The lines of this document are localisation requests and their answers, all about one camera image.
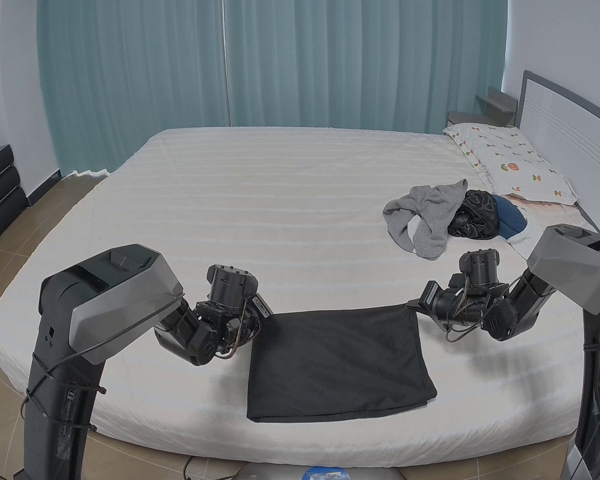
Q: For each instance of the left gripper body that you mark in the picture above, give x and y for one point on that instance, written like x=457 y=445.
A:
x=257 y=318

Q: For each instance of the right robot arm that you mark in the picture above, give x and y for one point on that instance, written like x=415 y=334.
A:
x=570 y=263

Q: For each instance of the white printed pillow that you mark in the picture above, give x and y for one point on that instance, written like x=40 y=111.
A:
x=505 y=158

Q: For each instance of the dark blue garment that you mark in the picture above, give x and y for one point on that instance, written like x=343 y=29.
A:
x=512 y=218

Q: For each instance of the blue-green curtain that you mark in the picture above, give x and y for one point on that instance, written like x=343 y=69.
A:
x=130 y=68
x=370 y=43

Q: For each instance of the black T-shirt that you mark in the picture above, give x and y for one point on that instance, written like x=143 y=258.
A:
x=330 y=363

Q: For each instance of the bed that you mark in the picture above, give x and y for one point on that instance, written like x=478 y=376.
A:
x=280 y=193

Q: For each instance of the grey garment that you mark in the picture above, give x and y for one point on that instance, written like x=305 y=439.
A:
x=430 y=203

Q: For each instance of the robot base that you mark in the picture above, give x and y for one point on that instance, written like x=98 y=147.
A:
x=280 y=474

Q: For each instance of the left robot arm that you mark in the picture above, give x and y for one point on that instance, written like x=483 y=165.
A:
x=120 y=288

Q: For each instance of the grey bedside table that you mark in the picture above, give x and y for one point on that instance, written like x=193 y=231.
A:
x=495 y=100

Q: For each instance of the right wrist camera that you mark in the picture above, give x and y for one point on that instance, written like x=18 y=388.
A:
x=457 y=283

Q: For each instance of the black patterned garment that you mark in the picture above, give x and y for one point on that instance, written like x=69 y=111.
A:
x=477 y=215

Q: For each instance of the white garment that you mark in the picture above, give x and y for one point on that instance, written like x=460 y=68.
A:
x=525 y=243

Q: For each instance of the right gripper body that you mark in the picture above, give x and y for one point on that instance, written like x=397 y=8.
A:
x=437 y=303

